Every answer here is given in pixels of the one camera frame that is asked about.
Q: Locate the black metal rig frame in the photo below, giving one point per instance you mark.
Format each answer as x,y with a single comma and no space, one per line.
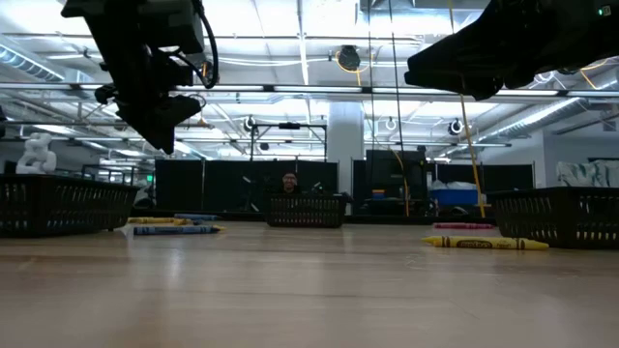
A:
289,125

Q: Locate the blue crayon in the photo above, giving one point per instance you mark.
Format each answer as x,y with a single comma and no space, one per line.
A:
197,217
174,230

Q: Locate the blue plastic bin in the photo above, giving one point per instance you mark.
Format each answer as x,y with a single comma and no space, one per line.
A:
454,198

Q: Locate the black plastic mesh basket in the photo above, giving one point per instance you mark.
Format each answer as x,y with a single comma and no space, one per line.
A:
63,208
556,217
304,212

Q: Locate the black aluminium table frame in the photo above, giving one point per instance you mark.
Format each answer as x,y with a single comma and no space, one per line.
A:
387,220

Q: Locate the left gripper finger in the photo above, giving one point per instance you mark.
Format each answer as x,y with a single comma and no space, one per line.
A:
155,121

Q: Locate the patterned cloth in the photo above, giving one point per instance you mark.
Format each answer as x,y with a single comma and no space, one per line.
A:
587,174

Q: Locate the long ceiling light rail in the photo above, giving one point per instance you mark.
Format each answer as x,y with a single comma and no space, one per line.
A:
314,89

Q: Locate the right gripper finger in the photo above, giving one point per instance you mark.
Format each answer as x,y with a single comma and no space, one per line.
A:
454,63

